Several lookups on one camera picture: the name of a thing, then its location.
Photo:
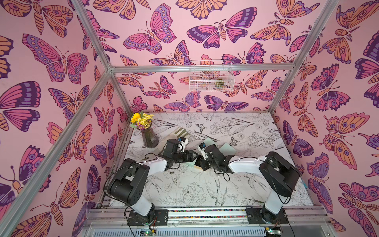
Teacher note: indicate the yellow flower bouquet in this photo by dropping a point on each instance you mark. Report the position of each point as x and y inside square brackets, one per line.
[141, 120]

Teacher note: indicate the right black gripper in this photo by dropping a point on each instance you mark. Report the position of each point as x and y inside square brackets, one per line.
[204, 160]

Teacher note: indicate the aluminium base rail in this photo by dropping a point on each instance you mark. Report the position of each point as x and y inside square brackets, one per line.
[209, 216]

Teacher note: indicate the glass vase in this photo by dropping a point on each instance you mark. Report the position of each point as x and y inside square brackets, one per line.
[149, 137]

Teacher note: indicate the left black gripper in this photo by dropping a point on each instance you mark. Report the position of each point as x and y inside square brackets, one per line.
[185, 153]

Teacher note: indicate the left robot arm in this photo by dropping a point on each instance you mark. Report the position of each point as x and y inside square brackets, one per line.
[127, 183]

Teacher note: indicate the beige garden glove far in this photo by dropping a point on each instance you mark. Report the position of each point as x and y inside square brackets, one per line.
[181, 132]

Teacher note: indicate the white wire basket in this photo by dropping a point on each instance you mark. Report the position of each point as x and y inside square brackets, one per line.
[211, 78]

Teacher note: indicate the mint jewelry box right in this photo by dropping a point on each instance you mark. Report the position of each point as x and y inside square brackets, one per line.
[227, 150]

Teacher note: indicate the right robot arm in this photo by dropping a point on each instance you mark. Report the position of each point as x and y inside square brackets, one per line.
[280, 174]

